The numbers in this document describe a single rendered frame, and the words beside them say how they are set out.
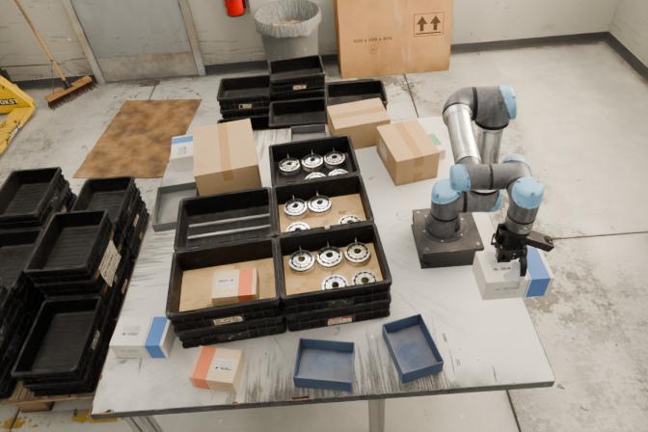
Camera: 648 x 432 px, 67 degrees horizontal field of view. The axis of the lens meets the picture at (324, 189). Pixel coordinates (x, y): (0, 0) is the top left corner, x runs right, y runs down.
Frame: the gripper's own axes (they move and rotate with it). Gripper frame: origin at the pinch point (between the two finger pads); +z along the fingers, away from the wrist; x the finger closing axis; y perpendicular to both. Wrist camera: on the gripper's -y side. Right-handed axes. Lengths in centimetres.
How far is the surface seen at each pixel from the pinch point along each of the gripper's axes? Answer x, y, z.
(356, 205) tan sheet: -61, 43, 28
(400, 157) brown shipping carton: -88, 20, 25
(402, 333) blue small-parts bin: -5, 32, 40
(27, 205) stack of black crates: -117, 230, 61
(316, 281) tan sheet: -22, 62, 27
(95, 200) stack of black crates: -130, 198, 72
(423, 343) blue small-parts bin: 0.0, 24.7, 40.2
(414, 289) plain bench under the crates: -24, 24, 41
